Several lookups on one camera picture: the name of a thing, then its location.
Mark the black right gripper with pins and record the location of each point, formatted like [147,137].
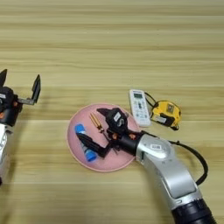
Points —
[127,141]

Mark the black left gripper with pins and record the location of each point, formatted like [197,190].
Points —
[8,115]

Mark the blue glue stick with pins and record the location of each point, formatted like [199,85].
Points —
[90,156]

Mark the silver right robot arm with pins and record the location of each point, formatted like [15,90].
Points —
[169,172]

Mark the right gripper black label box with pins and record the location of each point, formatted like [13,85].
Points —
[116,119]

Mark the pink round plate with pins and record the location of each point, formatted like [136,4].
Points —
[80,116]

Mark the white remote control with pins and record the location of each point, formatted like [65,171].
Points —
[139,106]

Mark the yellow tape measure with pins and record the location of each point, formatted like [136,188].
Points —
[166,113]

